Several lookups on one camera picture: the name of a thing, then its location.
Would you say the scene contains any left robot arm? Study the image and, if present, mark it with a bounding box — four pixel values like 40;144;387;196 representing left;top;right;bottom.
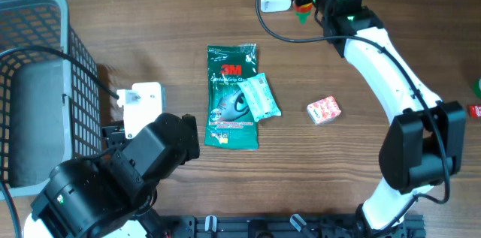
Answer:
23;113;200;237

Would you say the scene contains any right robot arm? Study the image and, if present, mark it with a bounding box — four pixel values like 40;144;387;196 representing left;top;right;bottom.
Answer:
292;0;466;237

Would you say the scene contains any white wet wipes pack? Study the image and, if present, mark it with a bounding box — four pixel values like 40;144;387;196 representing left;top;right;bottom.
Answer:
237;73;282;122

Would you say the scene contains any red candy bar wrapper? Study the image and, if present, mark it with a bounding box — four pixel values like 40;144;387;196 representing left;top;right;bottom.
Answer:
468;104;481;119

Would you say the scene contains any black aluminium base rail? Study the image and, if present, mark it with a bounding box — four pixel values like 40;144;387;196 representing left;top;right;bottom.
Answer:
150;213;427;238

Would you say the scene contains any green lid jar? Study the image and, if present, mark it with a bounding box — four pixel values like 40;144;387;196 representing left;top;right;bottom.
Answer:
473;78;481;98

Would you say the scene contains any green 3M gloves package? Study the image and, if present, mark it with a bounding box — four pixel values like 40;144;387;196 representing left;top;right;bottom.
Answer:
204;44;259;150

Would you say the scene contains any red patterned small box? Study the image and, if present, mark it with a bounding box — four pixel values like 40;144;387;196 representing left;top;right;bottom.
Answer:
307;96;341;125

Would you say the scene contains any grey plastic shopping basket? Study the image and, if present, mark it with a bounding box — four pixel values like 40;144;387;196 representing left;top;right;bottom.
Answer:
1;0;101;197

